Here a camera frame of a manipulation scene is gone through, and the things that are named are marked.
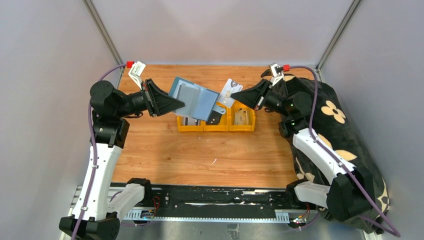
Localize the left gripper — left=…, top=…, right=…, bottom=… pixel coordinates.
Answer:
left=115, top=79, right=185, bottom=118

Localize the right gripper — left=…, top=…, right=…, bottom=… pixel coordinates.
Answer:
left=230, top=78, right=292, bottom=119

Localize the white silver credit card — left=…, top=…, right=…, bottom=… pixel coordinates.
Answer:
left=217, top=78, right=243, bottom=108

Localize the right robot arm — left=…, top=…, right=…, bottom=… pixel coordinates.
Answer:
left=231, top=78, right=379, bottom=222

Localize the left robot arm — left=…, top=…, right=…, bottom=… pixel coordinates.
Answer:
left=59, top=79, right=185, bottom=240

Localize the gold cards stack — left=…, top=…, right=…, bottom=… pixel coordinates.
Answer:
left=234, top=108, right=250, bottom=126

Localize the white grey cards stack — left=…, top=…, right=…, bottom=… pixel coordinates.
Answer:
left=181, top=117, right=200, bottom=126

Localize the black cards stack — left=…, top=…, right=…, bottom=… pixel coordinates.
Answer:
left=205, top=110, right=222, bottom=126

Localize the right yellow bin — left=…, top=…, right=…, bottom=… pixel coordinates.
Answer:
left=229, top=101, right=256, bottom=132

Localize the middle yellow bin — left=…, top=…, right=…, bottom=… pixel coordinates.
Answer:
left=202, top=103, right=231, bottom=132

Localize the black floral plush blanket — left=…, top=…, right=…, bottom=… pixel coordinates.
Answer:
left=284, top=73, right=390, bottom=234

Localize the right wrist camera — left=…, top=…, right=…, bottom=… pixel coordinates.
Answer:
left=268, top=62, right=285, bottom=87

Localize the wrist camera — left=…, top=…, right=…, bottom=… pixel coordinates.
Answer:
left=128, top=61, right=146, bottom=91
left=268, top=62, right=285, bottom=87

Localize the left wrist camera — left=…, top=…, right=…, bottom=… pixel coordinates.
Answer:
left=128, top=61, right=146, bottom=91

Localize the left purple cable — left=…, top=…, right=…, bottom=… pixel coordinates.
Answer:
left=70, top=60, right=147, bottom=240

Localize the purple cable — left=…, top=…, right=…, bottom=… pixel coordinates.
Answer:
left=282, top=64, right=402, bottom=238
left=70, top=60, right=147, bottom=240

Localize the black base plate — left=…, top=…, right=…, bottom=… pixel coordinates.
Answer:
left=120, top=184, right=320, bottom=220

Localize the aluminium frame rail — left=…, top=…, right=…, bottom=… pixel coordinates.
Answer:
left=59, top=186, right=382, bottom=240

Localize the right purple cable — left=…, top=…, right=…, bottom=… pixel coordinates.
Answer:
left=282, top=64, right=402, bottom=238

